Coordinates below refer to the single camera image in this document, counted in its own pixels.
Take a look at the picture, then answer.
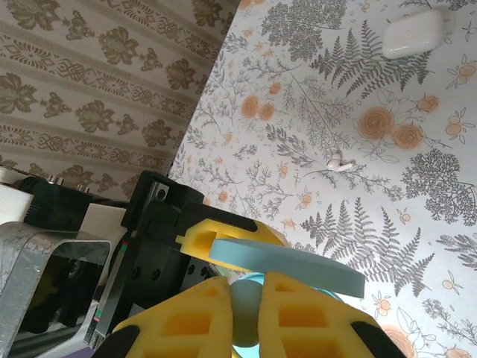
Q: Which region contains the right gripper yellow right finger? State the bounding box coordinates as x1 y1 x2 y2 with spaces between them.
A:
258 270 408 358

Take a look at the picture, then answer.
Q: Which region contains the floral patterned tablecloth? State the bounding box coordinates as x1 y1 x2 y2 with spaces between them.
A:
167 0 477 358

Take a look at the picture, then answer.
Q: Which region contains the white earbud charging case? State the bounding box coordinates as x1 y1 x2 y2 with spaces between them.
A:
382 9 445 60

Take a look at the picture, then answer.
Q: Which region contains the white wireless earbud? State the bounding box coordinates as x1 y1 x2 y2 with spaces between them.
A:
326 148 357 173

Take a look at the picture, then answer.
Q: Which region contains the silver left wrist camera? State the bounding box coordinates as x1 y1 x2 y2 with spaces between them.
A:
0 222 127 358

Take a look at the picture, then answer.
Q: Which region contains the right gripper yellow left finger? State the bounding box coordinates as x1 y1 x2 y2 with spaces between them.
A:
98 277 236 358

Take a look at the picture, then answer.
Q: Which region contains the light blue oval case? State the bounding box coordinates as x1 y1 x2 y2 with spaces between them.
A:
207 238 366 358

